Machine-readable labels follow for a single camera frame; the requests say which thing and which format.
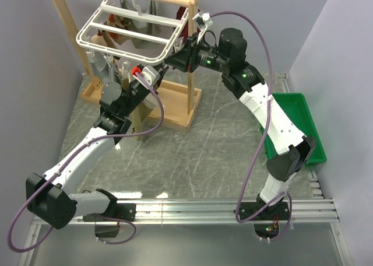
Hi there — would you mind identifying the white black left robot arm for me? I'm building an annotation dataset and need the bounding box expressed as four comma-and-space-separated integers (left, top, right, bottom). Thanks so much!
26, 66, 164, 229

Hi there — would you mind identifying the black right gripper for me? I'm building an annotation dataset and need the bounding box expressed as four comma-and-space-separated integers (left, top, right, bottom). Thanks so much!
164, 34, 229, 74

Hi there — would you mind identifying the grey underwear hanging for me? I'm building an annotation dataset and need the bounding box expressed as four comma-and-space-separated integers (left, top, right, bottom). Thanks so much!
86, 18, 161, 84

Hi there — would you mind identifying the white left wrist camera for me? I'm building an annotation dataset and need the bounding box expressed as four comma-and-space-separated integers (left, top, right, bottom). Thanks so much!
131, 66, 160, 87

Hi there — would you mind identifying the tan underwear with white waistband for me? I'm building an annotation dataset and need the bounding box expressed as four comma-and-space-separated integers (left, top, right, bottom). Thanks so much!
119, 67, 167, 140

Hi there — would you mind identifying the wooden drying rack frame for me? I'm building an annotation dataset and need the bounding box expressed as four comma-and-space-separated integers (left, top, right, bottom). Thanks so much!
46, 0, 203, 132

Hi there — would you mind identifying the brown patterned underwear hanging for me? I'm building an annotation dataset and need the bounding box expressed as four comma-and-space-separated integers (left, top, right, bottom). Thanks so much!
97, 14, 133, 48

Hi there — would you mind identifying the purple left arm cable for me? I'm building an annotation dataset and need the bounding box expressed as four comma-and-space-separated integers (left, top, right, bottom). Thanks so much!
7, 72, 164, 254

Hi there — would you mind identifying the green plastic bin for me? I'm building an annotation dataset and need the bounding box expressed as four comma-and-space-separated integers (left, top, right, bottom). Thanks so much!
272, 93, 327, 165

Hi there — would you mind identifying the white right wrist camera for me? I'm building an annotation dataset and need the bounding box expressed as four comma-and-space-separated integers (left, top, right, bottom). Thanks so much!
192, 12, 213, 33

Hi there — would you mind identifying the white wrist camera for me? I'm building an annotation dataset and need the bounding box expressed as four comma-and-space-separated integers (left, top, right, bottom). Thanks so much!
192, 12, 213, 33
131, 66, 160, 87

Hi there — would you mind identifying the dark red underwear hanging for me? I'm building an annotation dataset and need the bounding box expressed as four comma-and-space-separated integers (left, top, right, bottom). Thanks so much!
173, 6, 189, 52

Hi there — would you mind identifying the aluminium mounting rail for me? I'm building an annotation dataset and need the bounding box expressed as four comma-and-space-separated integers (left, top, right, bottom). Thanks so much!
19, 198, 353, 265

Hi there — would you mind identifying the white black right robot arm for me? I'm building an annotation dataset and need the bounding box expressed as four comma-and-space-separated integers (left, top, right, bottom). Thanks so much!
164, 28, 317, 219

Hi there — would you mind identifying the white plastic clip hanger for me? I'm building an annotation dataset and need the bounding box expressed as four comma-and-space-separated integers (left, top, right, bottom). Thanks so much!
76, 0, 198, 65

